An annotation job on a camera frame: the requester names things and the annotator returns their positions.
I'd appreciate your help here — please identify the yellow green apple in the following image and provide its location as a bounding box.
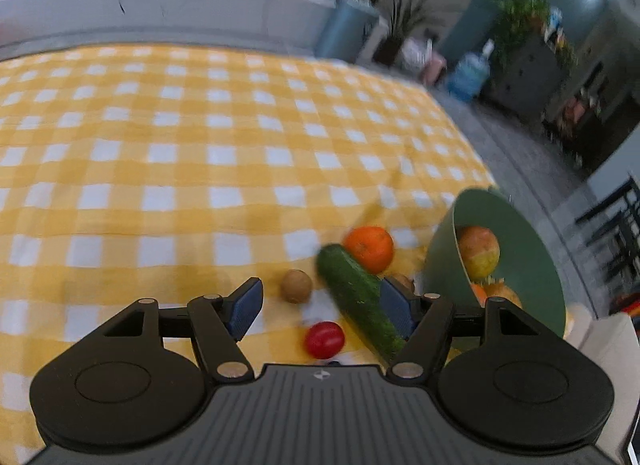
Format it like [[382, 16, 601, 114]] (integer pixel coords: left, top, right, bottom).
[[484, 281, 523, 308]]

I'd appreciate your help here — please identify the green cucumber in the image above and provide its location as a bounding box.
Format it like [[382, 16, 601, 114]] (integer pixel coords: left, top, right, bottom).
[[316, 244, 405, 363]]

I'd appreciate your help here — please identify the beige sofa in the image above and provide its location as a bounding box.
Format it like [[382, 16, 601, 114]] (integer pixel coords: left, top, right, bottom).
[[564, 303, 640, 464]]

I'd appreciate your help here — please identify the yellow white checkered tablecloth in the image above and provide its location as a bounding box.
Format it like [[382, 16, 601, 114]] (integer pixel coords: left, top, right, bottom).
[[1, 45, 494, 464]]

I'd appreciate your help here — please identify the pink small heater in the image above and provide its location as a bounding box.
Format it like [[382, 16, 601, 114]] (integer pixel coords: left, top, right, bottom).
[[420, 52, 447, 87]]

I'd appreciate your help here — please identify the white tv console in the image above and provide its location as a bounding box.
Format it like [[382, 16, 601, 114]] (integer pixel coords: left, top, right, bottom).
[[1, 0, 335, 60]]

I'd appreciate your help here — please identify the grey blue trash bin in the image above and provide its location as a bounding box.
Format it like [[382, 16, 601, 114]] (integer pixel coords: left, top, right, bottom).
[[314, 0, 380, 63]]

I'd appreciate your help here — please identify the blue water jug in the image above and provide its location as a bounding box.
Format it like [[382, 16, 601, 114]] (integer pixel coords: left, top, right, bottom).
[[446, 39, 495, 103]]

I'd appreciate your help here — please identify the dark grey drawer cabinet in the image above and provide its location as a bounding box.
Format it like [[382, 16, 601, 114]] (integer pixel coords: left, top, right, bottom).
[[484, 35, 568, 121]]

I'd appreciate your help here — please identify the brown round kiwi fruit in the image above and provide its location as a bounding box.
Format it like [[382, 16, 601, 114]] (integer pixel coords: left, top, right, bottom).
[[280, 269, 314, 303]]

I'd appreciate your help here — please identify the small brown longan fruit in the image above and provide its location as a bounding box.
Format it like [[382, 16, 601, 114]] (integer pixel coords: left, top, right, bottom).
[[393, 273, 416, 294]]

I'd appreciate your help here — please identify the green trailing ivy plant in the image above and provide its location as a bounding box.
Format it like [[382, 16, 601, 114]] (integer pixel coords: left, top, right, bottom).
[[491, 0, 578, 74]]

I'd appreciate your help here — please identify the red tomato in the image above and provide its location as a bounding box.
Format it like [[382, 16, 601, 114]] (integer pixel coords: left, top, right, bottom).
[[304, 321, 345, 360]]

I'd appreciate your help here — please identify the green plastic bowl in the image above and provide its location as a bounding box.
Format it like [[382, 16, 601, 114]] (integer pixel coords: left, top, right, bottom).
[[422, 188, 570, 359]]

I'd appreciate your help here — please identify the white plastic bag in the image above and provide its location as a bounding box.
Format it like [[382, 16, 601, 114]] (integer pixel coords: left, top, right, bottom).
[[399, 37, 433, 74]]

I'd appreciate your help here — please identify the black dining table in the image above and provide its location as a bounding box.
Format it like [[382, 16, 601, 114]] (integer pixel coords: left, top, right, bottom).
[[574, 174, 639, 282]]

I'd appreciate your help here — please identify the large orange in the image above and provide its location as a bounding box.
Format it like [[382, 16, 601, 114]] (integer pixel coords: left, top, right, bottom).
[[471, 283, 487, 307]]

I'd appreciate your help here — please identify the red yellow apple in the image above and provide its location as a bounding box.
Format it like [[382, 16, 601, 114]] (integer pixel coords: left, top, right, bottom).
[[457, 225, 500, 282]]

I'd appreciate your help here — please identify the potted long leaf plant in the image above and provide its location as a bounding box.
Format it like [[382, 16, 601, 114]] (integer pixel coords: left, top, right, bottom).
[[372, 0, 442, 66]]

